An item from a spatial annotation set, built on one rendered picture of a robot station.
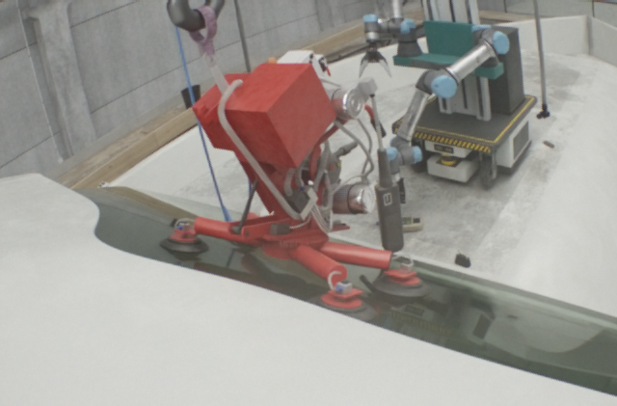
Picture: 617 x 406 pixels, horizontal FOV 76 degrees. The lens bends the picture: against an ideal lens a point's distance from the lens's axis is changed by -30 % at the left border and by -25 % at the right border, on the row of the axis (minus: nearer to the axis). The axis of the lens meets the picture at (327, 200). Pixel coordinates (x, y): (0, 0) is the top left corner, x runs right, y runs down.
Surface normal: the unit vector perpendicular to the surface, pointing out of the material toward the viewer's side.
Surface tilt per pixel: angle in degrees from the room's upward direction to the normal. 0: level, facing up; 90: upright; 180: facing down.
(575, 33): 90
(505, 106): 90
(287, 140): 90
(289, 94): 90
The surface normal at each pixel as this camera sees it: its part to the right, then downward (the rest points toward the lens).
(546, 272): 0.09, -0.76
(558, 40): 0.25, 0.43
